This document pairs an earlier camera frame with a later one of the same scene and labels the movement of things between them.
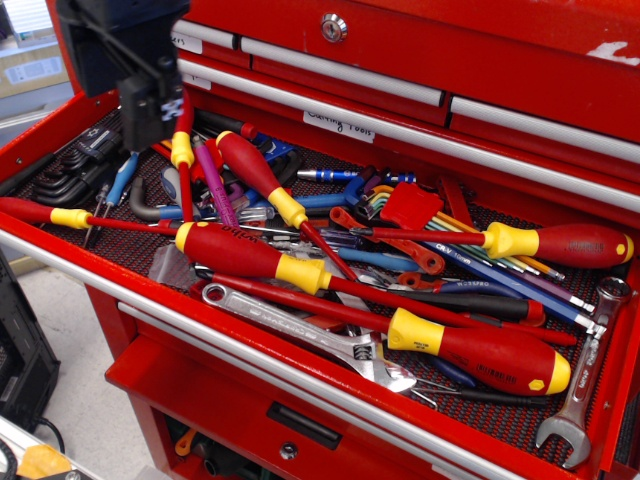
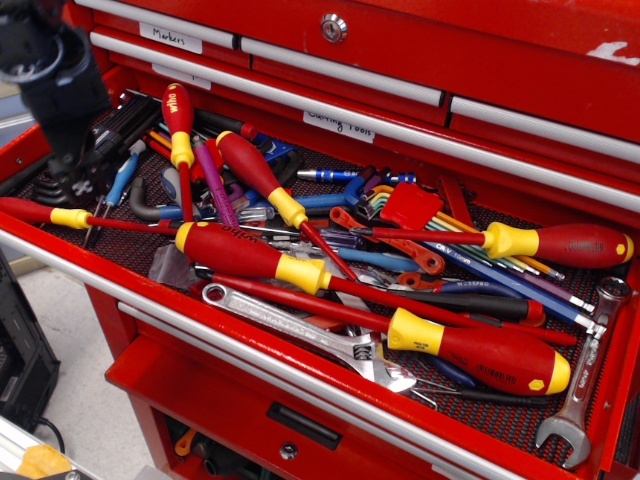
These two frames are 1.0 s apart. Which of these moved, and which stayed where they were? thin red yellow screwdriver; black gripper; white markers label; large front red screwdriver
Moved: black gripper
Stayed: thin red yellow screwdriver; large front red screwdriver; white markers label
